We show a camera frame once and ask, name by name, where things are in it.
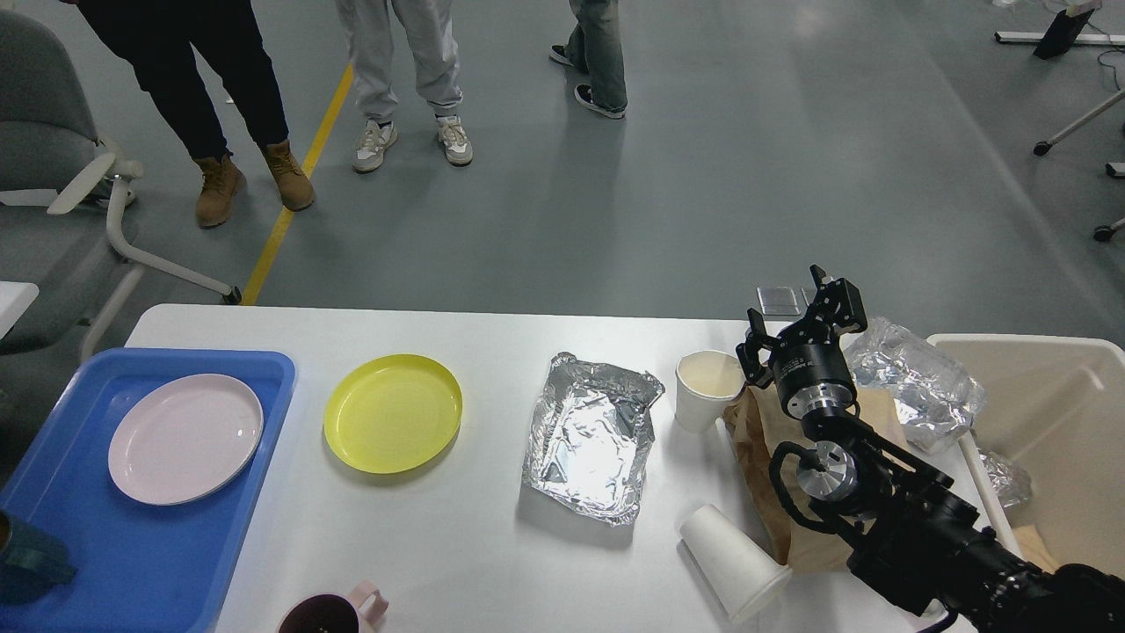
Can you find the metal floor socket plate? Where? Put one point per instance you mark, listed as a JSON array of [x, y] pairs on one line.
[[779, 301]]

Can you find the person black trousers brown boots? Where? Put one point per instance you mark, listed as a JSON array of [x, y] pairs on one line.
[[162, 41]]

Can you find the brown paper bag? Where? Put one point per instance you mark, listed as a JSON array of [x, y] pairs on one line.
[[757, 425]]

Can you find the person faded jeans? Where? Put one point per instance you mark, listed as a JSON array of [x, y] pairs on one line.
[[594, 49]]

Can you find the crumpled foil wrap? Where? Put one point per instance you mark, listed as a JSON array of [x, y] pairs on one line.
[[937, 399]]

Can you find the aluminium foil tray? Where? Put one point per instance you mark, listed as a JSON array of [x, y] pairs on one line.
[[590, 438]]

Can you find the pink plate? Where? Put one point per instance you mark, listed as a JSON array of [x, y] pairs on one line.
[[185, 440]]

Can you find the beige plastic bin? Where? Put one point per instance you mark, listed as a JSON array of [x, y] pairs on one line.
[[1055, 406]]

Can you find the foil piece in bin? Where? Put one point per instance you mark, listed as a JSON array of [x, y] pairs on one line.
[[1011, 483]]

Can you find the pink mug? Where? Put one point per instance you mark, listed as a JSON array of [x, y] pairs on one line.
[[357, 611]]

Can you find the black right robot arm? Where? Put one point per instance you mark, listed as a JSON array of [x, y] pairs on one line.
[[913, 541]]

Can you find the yellow plate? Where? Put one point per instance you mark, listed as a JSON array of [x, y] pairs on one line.
[[393, 414]]

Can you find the blue plastic tray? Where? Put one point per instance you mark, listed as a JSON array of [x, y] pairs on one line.
[[139, 568]]

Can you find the upright white paper cup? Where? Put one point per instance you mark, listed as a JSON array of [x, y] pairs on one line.
[[708, 381]]

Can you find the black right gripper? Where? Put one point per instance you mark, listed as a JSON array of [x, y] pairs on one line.
[[810, 371]]

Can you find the lying white paper cup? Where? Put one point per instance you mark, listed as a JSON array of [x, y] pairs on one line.
[[743, 577]]

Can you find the grey office chair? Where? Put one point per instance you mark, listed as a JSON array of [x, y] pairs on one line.
[[74, 249]]

